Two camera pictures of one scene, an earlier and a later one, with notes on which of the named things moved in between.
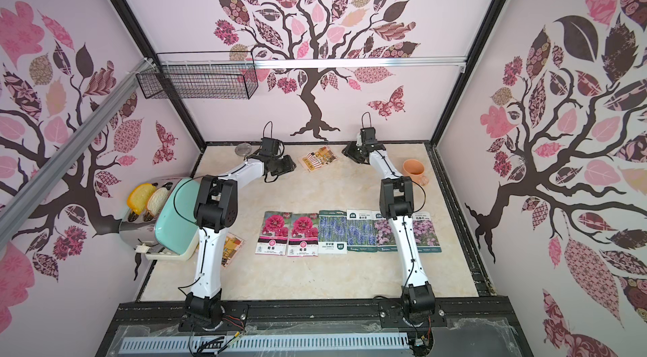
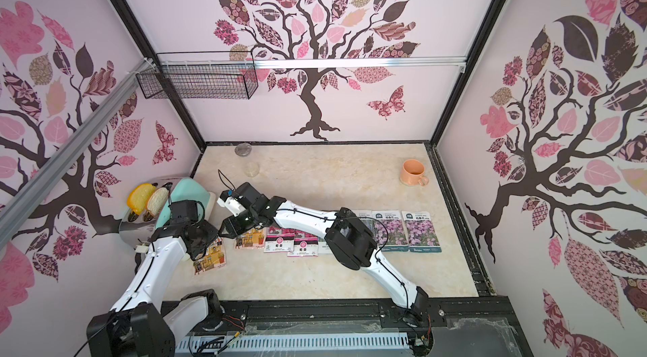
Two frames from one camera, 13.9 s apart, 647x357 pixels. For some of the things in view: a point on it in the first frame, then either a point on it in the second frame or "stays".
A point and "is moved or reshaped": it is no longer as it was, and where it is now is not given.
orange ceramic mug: (415, 170) stays
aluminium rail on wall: (15, 209) stays
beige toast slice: (157, 200) stays
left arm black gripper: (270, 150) to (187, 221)
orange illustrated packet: (318, 159) to (252, 239)
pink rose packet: (275, 230) is moved or reshaped
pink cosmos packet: (425, 233) stays
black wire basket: (200, 75) stays
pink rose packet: (303, 235) stays
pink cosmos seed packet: (384, 237) stays
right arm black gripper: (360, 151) to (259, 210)
